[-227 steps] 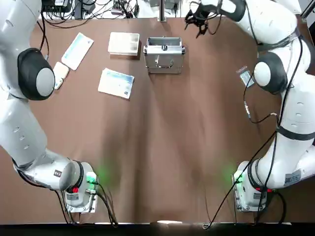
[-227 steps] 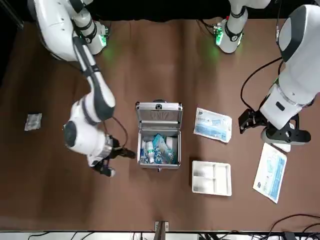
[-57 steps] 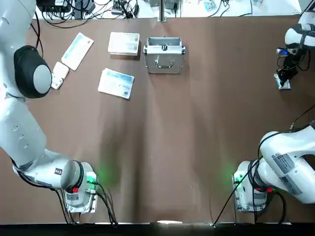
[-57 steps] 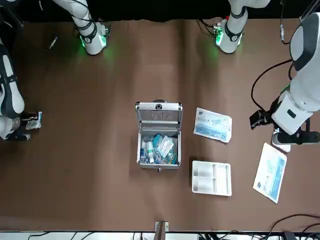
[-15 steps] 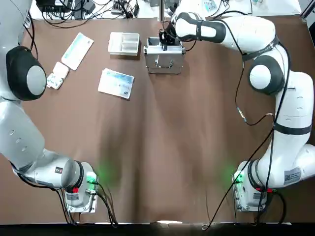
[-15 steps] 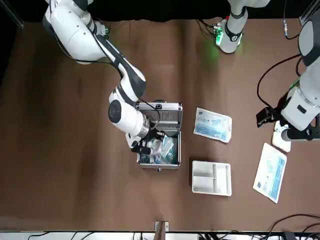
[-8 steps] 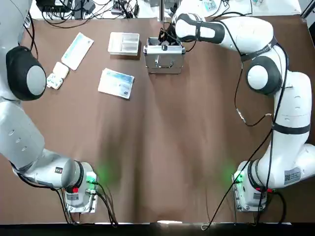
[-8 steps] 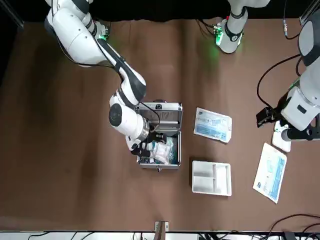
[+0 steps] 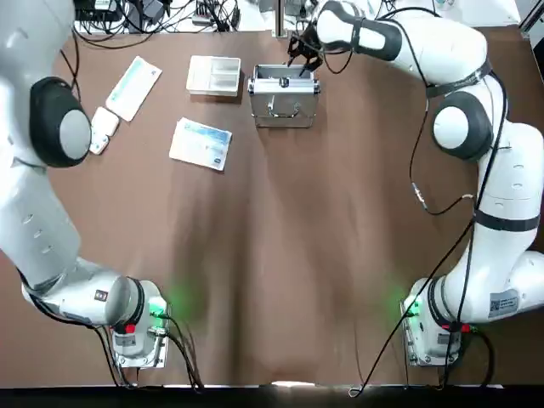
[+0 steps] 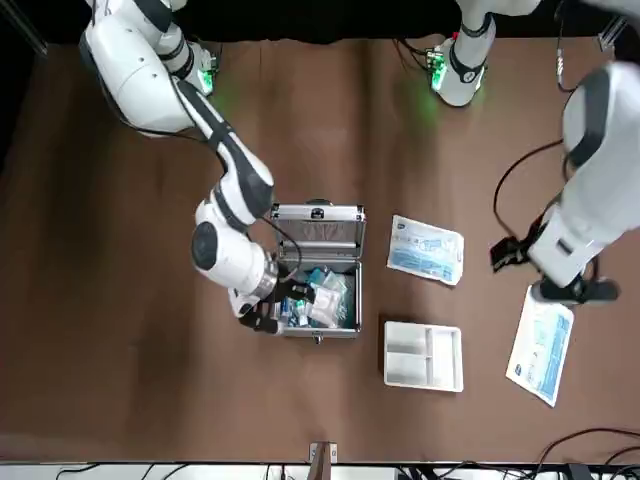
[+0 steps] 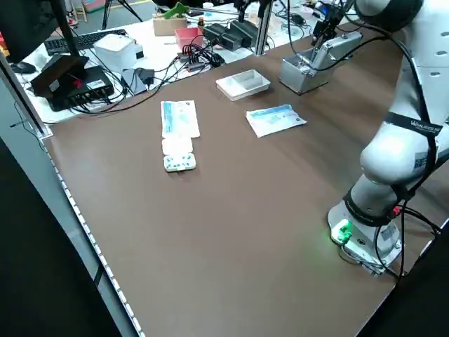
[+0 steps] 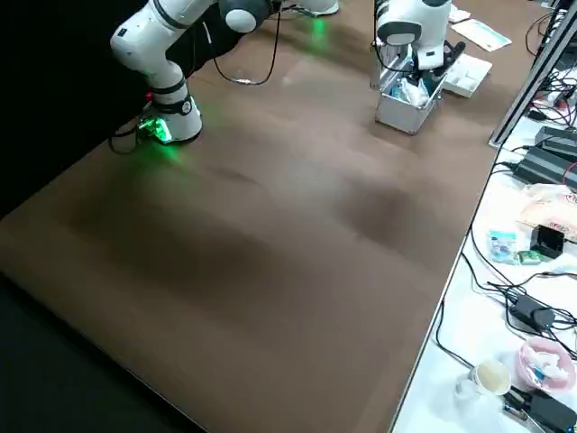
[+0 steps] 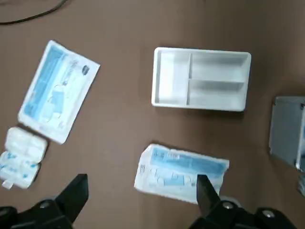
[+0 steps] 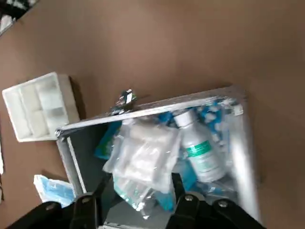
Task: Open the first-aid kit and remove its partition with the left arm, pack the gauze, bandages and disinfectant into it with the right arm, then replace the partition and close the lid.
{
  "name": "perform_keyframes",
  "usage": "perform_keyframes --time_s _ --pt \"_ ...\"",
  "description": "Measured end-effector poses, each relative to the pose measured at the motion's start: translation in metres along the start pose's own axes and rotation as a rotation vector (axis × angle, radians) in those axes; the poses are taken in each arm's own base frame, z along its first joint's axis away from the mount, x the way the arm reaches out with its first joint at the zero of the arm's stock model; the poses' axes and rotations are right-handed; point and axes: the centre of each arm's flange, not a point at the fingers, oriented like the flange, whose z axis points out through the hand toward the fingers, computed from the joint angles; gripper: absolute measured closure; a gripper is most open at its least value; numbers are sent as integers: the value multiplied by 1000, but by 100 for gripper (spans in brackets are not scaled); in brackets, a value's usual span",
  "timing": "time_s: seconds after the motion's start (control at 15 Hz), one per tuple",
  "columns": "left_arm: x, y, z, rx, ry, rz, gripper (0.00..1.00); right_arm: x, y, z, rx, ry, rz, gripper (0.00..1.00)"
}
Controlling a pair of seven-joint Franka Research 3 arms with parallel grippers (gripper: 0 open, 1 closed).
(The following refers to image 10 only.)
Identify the aluminium frame post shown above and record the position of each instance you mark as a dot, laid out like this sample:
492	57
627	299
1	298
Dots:
30	35
612	32
324	460

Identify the clear bag of white gauze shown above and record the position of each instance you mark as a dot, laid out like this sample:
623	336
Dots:
326	302

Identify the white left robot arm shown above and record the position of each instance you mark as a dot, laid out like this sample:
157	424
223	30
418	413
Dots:
600	150

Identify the white disinfectant bottle teal band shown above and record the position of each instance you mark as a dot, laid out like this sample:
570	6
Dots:
294	311

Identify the blue white face mask packet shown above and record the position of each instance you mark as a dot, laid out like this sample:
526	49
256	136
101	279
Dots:
425	250
542	345

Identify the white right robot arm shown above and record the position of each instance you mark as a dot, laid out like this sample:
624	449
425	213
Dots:
135	65

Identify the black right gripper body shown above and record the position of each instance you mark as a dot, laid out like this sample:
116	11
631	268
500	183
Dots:
287	277

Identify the clear bag of bandages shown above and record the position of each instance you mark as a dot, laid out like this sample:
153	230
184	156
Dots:
322	276

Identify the silver aluminium first-aid case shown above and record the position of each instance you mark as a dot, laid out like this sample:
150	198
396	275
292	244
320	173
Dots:
320	232

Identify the white plastic partition tray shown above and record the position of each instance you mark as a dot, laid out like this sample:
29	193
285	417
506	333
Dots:
445	370

